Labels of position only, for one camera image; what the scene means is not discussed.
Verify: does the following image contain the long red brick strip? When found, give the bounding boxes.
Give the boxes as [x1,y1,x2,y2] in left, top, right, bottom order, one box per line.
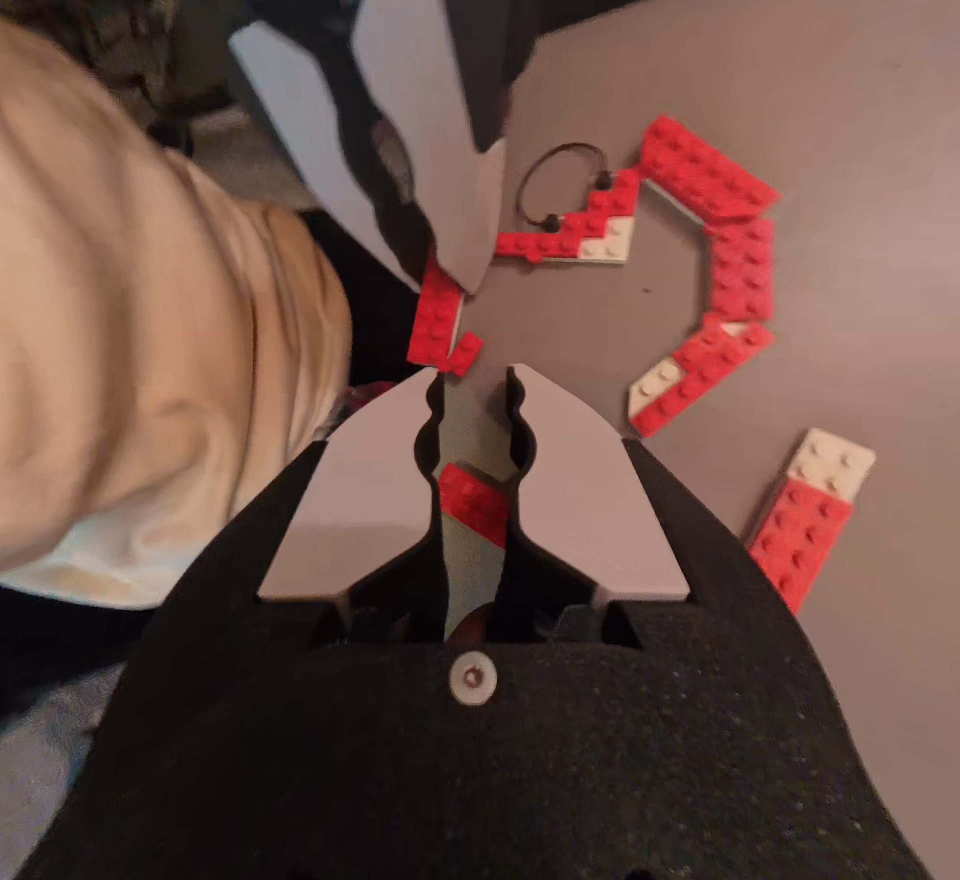
[437,461,513,550]

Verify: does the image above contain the small red brick plate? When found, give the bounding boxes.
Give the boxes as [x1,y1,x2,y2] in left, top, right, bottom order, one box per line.
[407,250,485,379]

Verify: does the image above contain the person's cream shirt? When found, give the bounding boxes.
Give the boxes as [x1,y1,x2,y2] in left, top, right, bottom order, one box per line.
[0,17,354,611]

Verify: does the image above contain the black key ring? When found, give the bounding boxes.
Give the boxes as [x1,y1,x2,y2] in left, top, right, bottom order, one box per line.
[516,140,613,233]

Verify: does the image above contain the red white brick plate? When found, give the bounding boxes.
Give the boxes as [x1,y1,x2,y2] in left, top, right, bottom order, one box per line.
[744,427,877,616]

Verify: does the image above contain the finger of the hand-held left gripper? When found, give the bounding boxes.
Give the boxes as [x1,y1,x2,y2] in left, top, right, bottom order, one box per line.
[351,0,543,296]
[227,19,440,294]

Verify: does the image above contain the person's dark pants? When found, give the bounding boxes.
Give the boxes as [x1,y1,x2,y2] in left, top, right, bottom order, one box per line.
[0,586,151,720]

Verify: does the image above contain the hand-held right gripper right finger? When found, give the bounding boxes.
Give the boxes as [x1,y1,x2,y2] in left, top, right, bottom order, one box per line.
[507,362,691,607]

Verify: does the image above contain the red white brick chain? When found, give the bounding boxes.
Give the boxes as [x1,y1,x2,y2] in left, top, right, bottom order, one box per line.
[493,113,783,440]

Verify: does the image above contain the grey desk with brown edge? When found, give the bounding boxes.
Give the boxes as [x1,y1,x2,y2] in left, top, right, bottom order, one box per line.
[438,0,960,880]

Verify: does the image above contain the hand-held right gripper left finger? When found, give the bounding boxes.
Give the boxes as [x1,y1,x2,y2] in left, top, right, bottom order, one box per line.
[257,367,445,607]

